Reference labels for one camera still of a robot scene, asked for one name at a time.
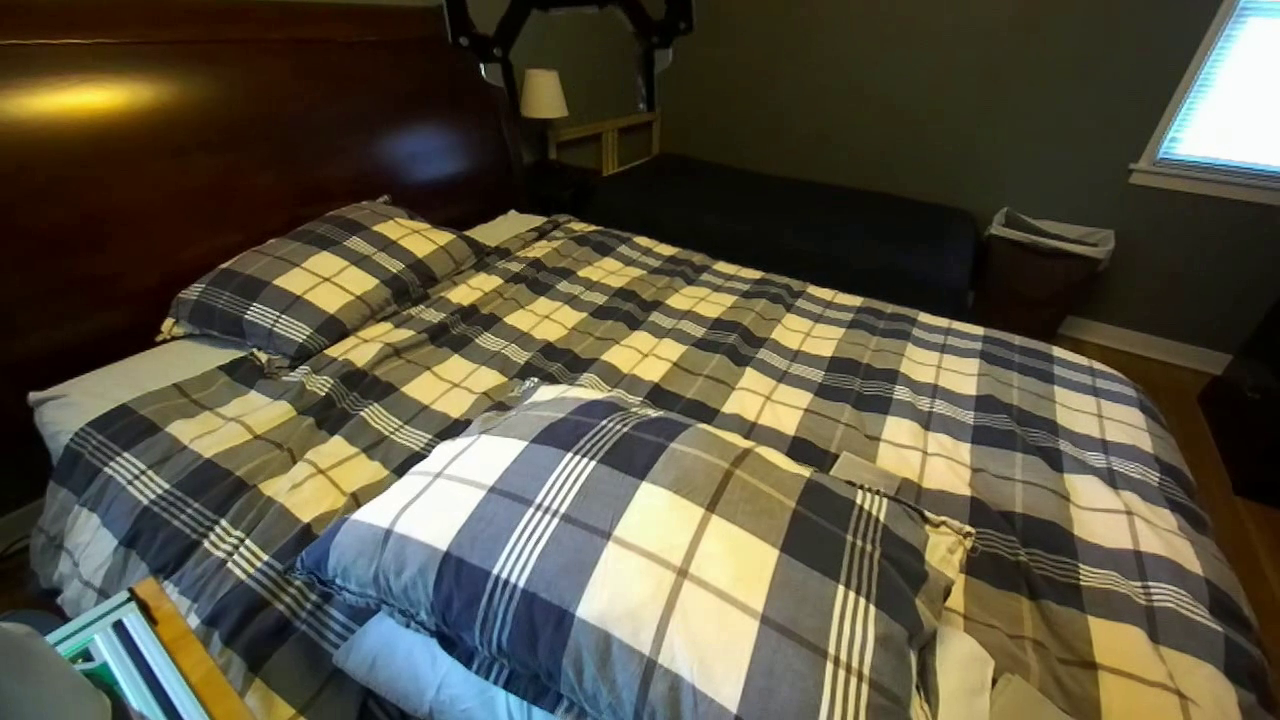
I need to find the bright window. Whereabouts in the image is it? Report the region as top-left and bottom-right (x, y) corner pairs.
(1127, 0), (1280, 212)

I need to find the dark wooden headboard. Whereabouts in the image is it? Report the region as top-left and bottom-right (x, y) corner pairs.
(0, 0), (528, 511)

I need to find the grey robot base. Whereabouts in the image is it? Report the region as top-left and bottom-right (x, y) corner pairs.
(0, 611), (112, 720)

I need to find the white bed sheet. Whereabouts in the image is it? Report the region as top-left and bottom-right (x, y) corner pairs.
(23, 336), (251, 464)

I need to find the dark daybed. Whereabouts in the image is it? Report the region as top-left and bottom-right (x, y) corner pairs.
(530, 149), (985, 324)

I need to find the checked plaid pillow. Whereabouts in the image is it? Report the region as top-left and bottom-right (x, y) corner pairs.
(294, 389), (966, 720)
(156, 197), (484, 373)

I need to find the wooden board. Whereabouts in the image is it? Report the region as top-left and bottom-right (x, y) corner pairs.
(128, 570), (258, 720)

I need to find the beige wooden shelf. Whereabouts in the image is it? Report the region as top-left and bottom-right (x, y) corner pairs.
(542, 106), (662, 179)

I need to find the black tall dresser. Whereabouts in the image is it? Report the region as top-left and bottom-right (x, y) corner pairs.
(1197, 297), (1280, 511)

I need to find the checked plaid comforter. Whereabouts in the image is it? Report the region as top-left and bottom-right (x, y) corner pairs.
(23, 202), (1280, 720)

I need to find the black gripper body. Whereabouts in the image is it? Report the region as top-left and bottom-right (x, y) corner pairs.
(503, 0), (662, 16)

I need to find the white baseboard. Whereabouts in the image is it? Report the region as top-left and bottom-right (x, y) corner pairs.
(1055, 310), (1241, 380)

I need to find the dark trash bin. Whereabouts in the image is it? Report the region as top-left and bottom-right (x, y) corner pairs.
(978, 202), (1119, 340)

